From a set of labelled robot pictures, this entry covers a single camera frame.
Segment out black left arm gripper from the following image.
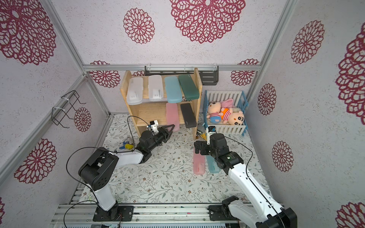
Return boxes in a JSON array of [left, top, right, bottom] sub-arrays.
[[149, 125, 175, 152]]

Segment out pink pencil case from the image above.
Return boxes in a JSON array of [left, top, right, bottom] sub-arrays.
[[166, 103, 180, 132], [193, 150, 205, 175]]

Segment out black pencil case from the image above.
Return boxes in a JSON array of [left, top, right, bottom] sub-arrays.
[[180, 103, 197, 128]]

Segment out light teal pencil case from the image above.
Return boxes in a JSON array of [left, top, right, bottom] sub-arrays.
[[206, 155, 221, 174]]

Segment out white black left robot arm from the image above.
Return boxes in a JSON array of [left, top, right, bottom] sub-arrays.
[[79, 124, 175, 222]]

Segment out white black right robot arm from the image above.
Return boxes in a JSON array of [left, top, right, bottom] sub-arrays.
[[194, 126, 298, 228]]

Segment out wooden two-tier shelf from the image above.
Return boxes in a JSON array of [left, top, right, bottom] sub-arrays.
[[120, 68, 202, 141]]

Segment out teal pencil case on top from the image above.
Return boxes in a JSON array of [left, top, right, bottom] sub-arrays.
[[164, 76, 182, 104]]

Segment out frosted white pencil case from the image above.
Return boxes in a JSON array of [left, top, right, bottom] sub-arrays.
[[126, 77, 144, 105], [148, 75, 164, 102]]

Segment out dark green pencil case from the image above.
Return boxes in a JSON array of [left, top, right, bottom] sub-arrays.
[[178, 75, 200, 100]]

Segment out pink plush doll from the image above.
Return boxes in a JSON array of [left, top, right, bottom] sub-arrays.
[[207, 101, 222, 124]]

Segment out blue white toy crib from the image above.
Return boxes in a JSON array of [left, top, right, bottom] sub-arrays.
[[203, 90, 248, 136]]

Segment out orange shirt plush doll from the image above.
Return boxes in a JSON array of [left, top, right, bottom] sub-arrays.
[[220, 98, 244, 125]]

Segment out yellow keychain by crib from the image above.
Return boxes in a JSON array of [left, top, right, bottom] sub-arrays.
[[196, 126, 207, 140]]

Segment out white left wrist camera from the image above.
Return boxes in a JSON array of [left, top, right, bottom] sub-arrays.
[[149, 120, 159, 135]]

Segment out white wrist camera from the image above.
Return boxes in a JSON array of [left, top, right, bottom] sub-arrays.
[[149, 120, 159, 135], [206, 125, 216, 145]]

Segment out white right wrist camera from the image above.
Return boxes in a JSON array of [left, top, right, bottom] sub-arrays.
[[206, 125, 216, 145]]

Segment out grey yellow plush keychain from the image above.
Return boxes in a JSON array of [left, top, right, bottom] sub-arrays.
[[119, 137, 134, 151]]

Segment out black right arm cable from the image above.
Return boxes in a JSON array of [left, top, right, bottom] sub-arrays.
[[222, 135, 281, 217]]

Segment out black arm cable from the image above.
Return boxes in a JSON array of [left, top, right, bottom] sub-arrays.
[[222, 135, 281, 217], [62, 115, 152, 228]]

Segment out dark metal wall shelf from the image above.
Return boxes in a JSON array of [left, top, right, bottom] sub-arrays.
[[144, 66, 219, 86]]

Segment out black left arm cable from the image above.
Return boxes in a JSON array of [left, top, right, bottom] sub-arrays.
[[62, 115, 152, 228]]

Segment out black wire wall rack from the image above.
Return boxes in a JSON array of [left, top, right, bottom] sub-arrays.
[[51, 90, 86, 129]]

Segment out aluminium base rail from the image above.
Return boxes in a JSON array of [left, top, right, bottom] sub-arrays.
[[51, 203, 291, 228]]

